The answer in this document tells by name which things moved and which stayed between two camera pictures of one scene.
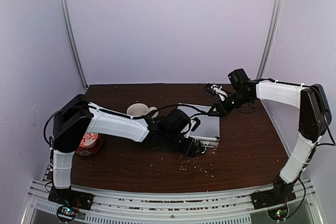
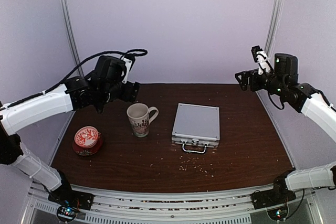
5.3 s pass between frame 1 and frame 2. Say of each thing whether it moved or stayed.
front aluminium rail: stayed
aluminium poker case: stayed
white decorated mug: stayed
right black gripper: moved
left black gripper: moved
